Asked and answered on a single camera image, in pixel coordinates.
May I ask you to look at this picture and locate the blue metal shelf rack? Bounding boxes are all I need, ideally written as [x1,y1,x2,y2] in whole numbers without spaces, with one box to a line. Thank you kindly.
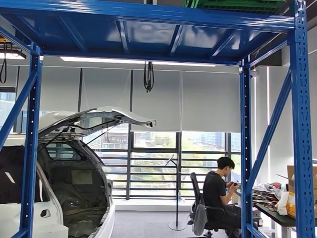
[0,0,317,238]

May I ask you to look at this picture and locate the grey roller blind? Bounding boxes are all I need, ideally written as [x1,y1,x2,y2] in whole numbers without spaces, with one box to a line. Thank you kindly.
[131,70,181,133]
[182,72,241,133]
[81,69,131,113]
[17,65,79,114]

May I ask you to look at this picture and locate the black window railing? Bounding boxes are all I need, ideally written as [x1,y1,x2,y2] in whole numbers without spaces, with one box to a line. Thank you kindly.
[91,149,242,200]

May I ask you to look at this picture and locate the black floor lamp stand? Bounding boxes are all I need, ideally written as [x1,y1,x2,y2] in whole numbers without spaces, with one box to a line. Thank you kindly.
[165,155,186,232]

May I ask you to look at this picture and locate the black office chair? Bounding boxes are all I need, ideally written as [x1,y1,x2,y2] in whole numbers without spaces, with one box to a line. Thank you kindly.
[187,173,229,238]

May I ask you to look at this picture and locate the long ceiling light strip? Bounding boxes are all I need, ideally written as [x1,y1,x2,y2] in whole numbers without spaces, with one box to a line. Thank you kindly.
[0,49,27,60]
[60,56,216,67]

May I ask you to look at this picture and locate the person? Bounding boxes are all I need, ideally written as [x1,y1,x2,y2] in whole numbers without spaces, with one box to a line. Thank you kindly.
[202,156,242,238]

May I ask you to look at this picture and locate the grey garment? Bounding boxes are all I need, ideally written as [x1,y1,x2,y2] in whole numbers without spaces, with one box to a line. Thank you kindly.
[193,204,208,237]

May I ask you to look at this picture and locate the green plastic crate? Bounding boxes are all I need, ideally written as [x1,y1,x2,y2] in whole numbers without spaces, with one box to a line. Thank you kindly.
[183,0,285,15]

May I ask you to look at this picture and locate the black top work desk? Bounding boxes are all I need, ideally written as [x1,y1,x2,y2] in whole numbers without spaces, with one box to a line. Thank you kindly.
[234,189,317,238]

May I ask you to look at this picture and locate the brown cardboard box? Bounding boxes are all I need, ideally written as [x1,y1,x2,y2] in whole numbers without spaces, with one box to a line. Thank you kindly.
[277,165,317,204]

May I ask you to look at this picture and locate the white yellow plastic bag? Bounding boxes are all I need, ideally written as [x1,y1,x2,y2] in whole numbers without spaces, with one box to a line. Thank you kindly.
[275,191,297,220]

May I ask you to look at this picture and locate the white car body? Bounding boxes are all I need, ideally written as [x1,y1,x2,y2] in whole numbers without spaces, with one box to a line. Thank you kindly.
[0,106,157,238]

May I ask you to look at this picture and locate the black hanging cable loop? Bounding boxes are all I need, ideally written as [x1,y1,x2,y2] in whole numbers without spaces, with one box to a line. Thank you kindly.
[143,61,155,93]
[0,43,8,85]

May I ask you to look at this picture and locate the pile of cables and parts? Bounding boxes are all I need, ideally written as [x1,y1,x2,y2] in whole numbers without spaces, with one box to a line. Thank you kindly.
[251,183,288,213]

